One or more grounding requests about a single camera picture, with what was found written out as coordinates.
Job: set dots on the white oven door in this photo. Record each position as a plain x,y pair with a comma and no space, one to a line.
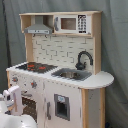
29,104

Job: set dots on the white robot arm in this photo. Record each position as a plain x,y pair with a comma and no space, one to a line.
11,110

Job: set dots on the wooden toy kitchen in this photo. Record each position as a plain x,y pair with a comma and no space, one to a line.
61,80

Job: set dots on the grey toy sink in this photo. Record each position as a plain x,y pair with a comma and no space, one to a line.
72,74

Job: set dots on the black toy faucet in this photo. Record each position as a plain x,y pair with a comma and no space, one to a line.
81,65

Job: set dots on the black toy stovetop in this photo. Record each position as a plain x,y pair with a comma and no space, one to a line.
36,67

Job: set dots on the right red oven knob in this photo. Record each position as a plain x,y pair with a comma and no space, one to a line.
33,84

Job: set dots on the red oven knob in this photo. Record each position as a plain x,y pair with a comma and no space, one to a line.
33,84
14,79

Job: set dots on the white cabinet door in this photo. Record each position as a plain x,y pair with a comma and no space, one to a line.
63,106

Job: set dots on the toy microwave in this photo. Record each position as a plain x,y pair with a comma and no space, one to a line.
70,23

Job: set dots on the grey range hood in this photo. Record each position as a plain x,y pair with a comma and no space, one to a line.
38,27

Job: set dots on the left red oven knob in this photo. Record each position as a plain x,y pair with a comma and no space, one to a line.
14,79

